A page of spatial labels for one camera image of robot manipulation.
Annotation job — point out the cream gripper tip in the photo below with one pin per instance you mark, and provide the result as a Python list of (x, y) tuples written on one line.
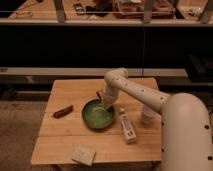
[(106, 104)]

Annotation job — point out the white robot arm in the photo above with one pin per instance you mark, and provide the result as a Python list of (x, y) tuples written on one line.
[(186, 140)]

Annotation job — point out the brown sausage toy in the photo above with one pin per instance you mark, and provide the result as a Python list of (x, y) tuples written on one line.
[(63, 112)]

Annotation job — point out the red tray on shelf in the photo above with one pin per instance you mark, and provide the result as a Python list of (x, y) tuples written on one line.
[(135, 8)]

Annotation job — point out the white plastic cup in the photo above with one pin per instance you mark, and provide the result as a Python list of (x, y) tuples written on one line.
[(147, 114)]

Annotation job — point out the green ceramic bowl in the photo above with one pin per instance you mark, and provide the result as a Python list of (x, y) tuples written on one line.
[(95, 116)]

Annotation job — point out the white tube with cap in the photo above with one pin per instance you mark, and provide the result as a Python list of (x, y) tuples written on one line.
[(127, 127)]

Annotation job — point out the wooden table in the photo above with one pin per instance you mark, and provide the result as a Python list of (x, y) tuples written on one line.
[(57, 137)]

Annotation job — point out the beige sponge block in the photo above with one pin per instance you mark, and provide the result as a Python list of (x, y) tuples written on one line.
[(83, 155)]

